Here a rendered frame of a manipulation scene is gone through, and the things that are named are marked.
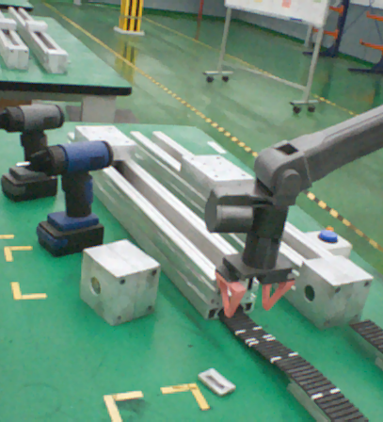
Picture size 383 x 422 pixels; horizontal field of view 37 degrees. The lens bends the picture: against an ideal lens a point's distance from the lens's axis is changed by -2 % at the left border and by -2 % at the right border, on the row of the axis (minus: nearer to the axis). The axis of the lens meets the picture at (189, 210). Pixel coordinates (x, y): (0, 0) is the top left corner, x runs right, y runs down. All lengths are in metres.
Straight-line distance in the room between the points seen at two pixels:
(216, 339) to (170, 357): 0.10
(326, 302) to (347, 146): 0.30
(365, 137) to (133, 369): 0.50
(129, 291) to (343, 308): 0.39
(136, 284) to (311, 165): 0.34
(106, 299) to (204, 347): 0.18
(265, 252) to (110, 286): 0.25
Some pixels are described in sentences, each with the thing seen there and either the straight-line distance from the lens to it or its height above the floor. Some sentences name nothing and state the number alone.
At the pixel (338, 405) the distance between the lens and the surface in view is 0.87.
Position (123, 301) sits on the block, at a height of 0.82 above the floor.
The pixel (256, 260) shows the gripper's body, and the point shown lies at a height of 0.93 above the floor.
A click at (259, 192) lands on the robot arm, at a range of 0.89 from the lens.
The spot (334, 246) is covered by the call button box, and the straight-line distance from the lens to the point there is 1.27.
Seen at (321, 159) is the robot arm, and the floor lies 1.11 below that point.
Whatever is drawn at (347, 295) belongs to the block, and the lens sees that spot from 1.08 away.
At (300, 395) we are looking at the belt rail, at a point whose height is 0.79.
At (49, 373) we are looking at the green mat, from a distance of 0.88.
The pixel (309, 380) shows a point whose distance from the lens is 0.90.
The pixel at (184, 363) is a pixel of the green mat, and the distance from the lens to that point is 0.93.
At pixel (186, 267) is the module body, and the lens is 1.06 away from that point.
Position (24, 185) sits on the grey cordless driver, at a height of 0.82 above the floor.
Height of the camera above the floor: 1.34
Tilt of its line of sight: 23 degrees down
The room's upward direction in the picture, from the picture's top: 9 degrees clockwise
